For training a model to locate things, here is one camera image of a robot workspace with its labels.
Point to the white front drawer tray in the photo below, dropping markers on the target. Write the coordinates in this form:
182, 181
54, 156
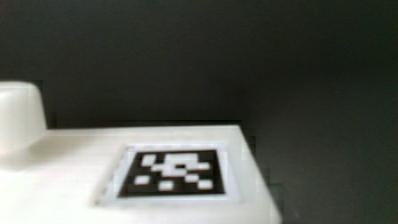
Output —
154, 175

